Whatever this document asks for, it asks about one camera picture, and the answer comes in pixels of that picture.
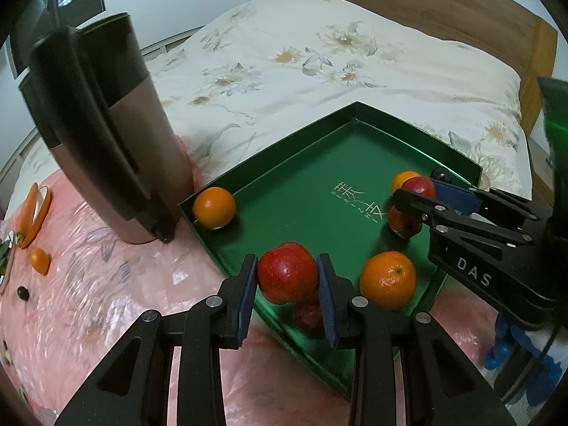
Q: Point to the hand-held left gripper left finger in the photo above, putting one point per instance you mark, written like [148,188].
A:
[247,301]

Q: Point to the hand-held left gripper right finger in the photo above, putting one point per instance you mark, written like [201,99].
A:
[326,306]

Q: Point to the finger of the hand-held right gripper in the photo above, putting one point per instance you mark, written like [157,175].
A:
[455,197]
[426,211]

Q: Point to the red apple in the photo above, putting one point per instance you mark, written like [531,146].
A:
[419,185]
[401,224]
[288,275]

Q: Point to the dark plum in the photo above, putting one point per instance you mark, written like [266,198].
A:
[441,174]
[22,293]

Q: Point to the orange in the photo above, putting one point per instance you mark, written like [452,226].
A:
[39,261]
[388,279]
[399,179]
[214,207]

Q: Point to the green tray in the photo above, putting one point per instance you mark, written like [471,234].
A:
[310,164]

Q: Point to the blue plastic figure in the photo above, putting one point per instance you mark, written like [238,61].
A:
[506,341]

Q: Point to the pink plastic sheet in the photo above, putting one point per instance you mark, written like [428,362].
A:
[133,284]

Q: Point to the green glossy box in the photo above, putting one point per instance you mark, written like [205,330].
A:
[557,115]

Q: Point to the floral blanket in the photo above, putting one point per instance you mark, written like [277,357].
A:
[310,88]

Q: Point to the wooden headboard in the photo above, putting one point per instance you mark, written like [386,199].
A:
[443,9]

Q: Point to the silver black thermos jug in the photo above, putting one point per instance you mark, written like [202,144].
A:
[146,142]

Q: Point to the orange rimmed white plate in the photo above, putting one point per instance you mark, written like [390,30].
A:
[44,204]

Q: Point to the carrot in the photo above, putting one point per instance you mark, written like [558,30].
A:
[29,217]

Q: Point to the bok choy leaf piece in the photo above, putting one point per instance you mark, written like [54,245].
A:
[7,351]
[22,393]

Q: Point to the white oval plate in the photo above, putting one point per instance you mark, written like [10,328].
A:
[5,277]

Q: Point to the bok choy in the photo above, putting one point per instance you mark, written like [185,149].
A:
[2,255]

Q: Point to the dark window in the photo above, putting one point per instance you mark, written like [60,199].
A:
[57,17]

